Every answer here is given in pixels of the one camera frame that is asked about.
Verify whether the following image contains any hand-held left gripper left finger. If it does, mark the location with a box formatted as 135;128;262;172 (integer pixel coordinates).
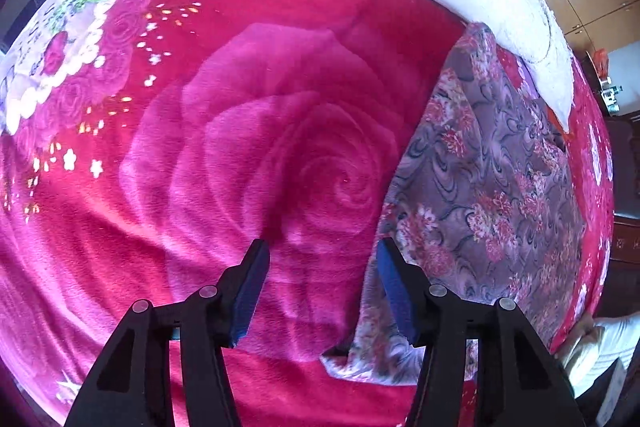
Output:
64;238;271;427

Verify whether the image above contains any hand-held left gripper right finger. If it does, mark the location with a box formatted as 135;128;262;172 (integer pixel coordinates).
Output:
376;237;586;427

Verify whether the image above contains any purple floral blouse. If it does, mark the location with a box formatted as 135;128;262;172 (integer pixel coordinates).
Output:
320;22;586;380

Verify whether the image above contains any red floral blanket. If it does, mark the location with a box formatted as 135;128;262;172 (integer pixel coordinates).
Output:
0;0;616;427

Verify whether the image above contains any orange cloth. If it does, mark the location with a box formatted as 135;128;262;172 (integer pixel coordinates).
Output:
547;107;573;148

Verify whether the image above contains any dark wooden headboard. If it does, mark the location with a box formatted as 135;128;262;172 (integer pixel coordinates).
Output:
605;114;640;263

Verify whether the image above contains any group of small bottles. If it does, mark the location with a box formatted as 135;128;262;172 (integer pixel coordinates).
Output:
600;77;623;112

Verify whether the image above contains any orange bag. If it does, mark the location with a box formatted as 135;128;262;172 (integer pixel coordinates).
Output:
592;49;611;78

